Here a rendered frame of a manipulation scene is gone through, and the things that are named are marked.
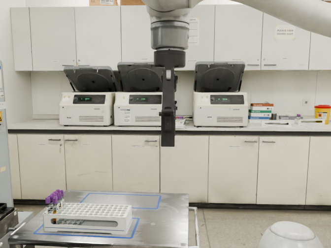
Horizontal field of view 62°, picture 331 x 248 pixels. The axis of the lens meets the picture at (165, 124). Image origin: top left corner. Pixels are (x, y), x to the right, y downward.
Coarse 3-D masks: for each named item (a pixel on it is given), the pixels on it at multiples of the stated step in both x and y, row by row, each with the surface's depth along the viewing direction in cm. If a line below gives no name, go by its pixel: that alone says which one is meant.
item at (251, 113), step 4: (248, 112) 335; (252, 112) 323; (256, 112) 323; (260, 112) 322; (264, 112) 322; (268, 112) 322; (252, 116) 324; (256, 116) 323; (260, 116) 323; (264, 116) 323; (268, 116) 322
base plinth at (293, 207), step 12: (24, 204) 313; (36, 204) 313; (192, 204) 304; (204, 204) 304; (216, 204) 303; (228, 204) 302; (240, 204) 302; (252, 204) 301; (264, 204) 300; (276, 204) 300
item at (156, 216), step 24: (72, 192) 133; (96, 192) 133; (120, 192) 133; (144, 192) 133; (144, 216) 108; (168, 216) 108; (24, 240) 92; (48, 240) 91; (72, 240) 91; (96, 240) 91; (120, 240) 91; (144, 240) 91; (168, 240) 91
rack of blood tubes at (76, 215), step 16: (64, 208) 102; (80, 208) 101; (96, 208) 101; (112, 208) 101; (128, 208) 101; (48, 224) 97; (64, 224) 97; (80, 224) 100; (96, 224) 101; (112, 224) 101; (128, 224) 98
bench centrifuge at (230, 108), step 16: (208, 64) 295; (224, 64) 295; (240, 64) 294; (208, 80) 319; (224, 80) 318; (240, 80) 310; (208, 96) 289; (224, 96) 288; (240, 96) 287; (192, 112) 344; (208, 112) 286; (224, 112) 285; (240, 112) 284
